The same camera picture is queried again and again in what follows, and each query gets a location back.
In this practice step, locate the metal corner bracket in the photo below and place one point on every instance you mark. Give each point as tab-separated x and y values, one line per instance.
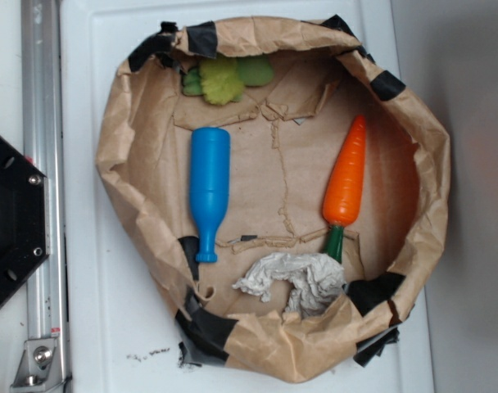
40	368

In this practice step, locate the crumpled white paper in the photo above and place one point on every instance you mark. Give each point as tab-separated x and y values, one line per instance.
317	281

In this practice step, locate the brown paper bag bin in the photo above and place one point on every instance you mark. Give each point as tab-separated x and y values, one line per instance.
285	137

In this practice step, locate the aluminium extrusion rail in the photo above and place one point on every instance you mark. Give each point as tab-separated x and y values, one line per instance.
47	297

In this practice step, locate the white plastic tray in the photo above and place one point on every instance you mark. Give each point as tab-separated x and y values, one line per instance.
122	336

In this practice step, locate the blue plastic toy bottle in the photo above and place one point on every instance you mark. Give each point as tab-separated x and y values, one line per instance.
209	186

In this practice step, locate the green toy lettuce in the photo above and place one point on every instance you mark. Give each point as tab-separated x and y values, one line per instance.
224	79

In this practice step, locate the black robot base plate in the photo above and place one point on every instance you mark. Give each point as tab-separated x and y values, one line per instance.
23	224

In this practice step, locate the orange plastic toy carrot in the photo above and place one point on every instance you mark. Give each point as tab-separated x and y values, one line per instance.
342	200

